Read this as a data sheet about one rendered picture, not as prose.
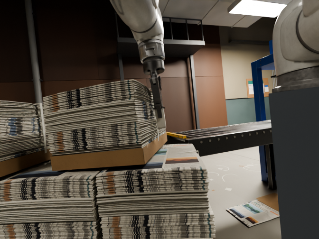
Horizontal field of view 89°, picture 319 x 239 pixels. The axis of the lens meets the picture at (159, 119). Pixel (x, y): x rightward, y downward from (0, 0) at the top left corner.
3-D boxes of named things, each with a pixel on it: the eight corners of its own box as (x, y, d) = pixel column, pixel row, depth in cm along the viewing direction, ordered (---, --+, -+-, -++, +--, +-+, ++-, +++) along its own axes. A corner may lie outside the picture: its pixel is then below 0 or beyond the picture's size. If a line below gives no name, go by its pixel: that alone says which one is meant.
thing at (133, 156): (145, 164, 41) (142, 147, 41) (51, 171, 47) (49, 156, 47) (157, 150, 57) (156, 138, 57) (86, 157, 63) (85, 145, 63)
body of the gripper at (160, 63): (145, 67, 62) (148, 91, 62) (140, 59, 53) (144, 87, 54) (164, 63, 61) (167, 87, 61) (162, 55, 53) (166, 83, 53)
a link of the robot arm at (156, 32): (141, 54, 64) (127, 39, 51) (136, 14, 63) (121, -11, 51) (167, 48, 61) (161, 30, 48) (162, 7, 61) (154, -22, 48)
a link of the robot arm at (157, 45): (135, 42, 53) (137, 60, 53) (162, 37, 52) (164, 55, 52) (141, 52, 62) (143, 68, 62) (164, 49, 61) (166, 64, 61)
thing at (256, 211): (249, 227, 129) (249, 226, 129) (225, 209, 157) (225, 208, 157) (284, 215, 140) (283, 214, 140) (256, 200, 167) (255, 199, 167)
